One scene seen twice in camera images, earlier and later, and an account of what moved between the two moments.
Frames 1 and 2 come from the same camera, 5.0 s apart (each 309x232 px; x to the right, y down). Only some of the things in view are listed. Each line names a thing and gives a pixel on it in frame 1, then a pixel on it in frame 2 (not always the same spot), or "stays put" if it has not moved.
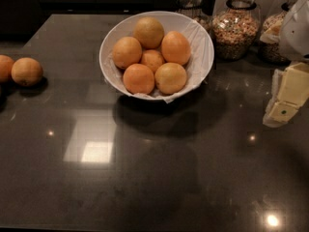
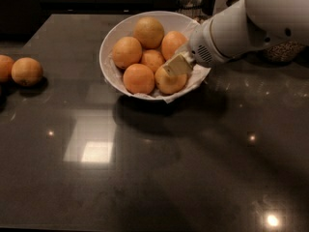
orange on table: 26,72 stays put
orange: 176,47 stays put
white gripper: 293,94 → 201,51
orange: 170,78 stays put
